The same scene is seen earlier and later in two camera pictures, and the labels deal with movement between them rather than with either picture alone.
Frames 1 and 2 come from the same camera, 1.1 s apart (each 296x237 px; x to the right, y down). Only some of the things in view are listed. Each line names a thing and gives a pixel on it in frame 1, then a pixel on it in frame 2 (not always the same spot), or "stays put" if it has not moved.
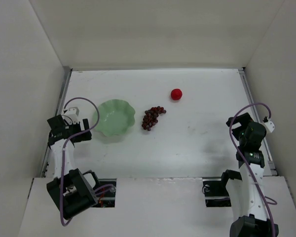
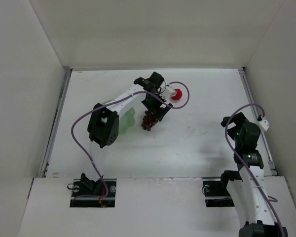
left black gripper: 77,131 -> 159,108
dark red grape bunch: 150,119 stays put
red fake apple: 176,94 stays put
